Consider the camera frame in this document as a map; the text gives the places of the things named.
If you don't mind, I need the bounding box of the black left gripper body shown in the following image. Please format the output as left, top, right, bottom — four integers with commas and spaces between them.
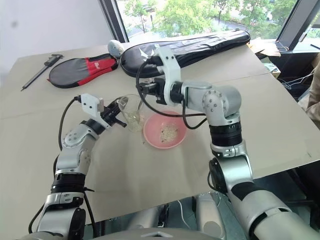
101, 103, 121, 127

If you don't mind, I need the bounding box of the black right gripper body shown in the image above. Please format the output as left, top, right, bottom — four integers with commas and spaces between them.
152, 77, 166, 105

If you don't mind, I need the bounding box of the clear glass mug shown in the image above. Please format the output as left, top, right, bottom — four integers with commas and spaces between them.
116, 93, 146, 134

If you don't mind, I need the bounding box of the pink bowl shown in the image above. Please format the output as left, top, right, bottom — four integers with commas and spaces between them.
142, 110, 188, 150

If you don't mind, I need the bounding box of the oatmeal flakes heap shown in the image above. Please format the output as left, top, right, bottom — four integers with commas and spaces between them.
159, 123, 180, 144

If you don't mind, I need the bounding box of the grey plush toy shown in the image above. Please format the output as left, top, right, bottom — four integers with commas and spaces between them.
107, 39, 124, 58

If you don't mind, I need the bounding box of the red and black racket cover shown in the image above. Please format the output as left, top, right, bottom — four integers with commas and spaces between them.
46, 55, 119, 89

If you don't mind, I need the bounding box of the long black racket bag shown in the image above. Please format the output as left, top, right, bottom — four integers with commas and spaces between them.
120, 29, 252, 78

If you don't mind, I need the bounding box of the black vernier caliper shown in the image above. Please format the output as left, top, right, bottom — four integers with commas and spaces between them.
20, 53, 66, 92

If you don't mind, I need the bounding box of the silver rounded leg cover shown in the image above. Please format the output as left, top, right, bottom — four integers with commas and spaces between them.
129, 205, 169, 230
194, 192, 227, 240

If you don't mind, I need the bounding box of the brown cardboard box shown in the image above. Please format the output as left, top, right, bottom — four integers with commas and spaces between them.
246, 38, 284, 57

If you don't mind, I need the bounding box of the grey robot torso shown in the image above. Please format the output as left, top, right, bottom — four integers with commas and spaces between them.
14, 224, 253, 240

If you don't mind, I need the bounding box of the black side cabinet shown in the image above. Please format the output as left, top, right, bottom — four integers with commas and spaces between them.
259, 46, 320, 102

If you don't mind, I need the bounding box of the beige cloth bundle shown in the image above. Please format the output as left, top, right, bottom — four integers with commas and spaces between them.
305, 81, 320, 127

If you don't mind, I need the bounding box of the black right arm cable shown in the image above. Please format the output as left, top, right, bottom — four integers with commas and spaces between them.
135, 59, 209, 130

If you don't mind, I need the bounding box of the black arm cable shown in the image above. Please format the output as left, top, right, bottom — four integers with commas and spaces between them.
28, 95, 96, 233
135, 59, 209, 130

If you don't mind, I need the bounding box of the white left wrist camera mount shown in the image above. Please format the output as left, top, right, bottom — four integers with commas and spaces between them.
79, 93, 111, 128

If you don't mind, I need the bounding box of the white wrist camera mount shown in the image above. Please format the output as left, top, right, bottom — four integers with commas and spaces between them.
79, 93, 111, 128
153, 47, 182, 106

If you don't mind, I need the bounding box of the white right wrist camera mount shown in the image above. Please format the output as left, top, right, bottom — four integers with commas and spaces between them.
153, 47, 182, 106

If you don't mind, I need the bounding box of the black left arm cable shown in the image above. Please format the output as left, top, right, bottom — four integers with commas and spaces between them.
28, 95, 96, 233

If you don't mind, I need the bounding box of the dark window frame post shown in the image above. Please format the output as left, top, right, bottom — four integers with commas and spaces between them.
275, 0, 320, 52
99, 0, 130, 44

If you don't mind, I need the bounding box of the thin white cord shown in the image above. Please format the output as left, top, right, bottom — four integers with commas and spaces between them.
175, 199, 191, 234

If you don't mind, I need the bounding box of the thin white cable bundle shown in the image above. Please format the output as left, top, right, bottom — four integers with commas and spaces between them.
276, 66, 315, 91

